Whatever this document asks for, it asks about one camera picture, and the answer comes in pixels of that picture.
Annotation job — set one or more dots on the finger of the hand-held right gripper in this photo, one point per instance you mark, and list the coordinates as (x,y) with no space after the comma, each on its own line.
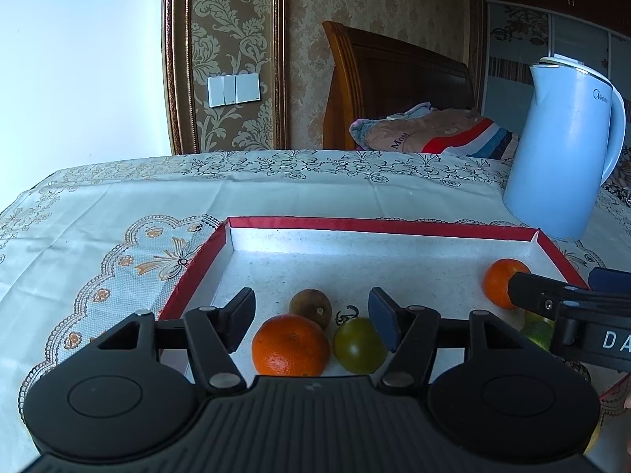
(542,293)
(611,280)

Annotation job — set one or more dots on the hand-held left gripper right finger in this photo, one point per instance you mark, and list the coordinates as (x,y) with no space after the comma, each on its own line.
(382,318)

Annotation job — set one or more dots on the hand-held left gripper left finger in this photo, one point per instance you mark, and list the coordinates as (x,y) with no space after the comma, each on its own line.
(241,313)

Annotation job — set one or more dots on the green round fruit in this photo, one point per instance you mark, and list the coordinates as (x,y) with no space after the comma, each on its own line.
(359,347)

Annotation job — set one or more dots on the small yellow-green fruit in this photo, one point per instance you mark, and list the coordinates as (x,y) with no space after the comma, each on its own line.
(538,332)

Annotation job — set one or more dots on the large orange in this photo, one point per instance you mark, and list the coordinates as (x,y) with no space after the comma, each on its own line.
(291,347)

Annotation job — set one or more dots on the red cardboard box tray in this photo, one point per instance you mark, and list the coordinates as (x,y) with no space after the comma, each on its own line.
(345,261)

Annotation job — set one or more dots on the small orange mandarin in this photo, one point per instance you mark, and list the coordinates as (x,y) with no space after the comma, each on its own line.
(498,283)

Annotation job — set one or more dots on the brown round fruit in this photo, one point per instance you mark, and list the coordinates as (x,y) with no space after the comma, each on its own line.
(308,305)

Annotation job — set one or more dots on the colourful crumpled cloth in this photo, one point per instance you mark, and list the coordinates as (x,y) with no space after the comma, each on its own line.
(622,177)

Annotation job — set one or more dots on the light blue electric kettle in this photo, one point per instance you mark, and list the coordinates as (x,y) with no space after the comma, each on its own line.
(559,157)

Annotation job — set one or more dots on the striped folded blanket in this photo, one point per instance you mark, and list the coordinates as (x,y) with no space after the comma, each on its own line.
(438,135)

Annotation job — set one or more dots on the brown wooden headboard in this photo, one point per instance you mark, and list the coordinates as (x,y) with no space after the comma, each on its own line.
(394,83)

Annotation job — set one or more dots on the patterned sliding-door wardrobe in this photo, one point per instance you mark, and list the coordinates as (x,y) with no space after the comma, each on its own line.
(512,49)

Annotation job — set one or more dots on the white wall light switch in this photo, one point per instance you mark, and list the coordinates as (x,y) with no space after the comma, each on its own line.
(233,90)

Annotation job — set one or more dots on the gilded wall panel frame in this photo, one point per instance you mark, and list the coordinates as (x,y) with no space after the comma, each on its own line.
(175,59)

